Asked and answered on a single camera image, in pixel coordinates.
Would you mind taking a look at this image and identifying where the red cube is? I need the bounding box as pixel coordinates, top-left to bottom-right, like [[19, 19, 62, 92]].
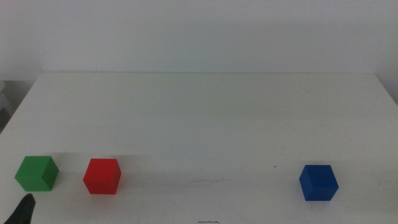
[[83, 158, 122, 195]]

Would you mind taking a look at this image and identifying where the blue cube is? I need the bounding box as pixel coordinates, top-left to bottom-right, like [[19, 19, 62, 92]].
[[298, 164, 340, 202]]

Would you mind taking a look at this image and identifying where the green cube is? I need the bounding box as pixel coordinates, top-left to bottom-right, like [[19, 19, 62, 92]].
[[14, 155, 60, 192]]

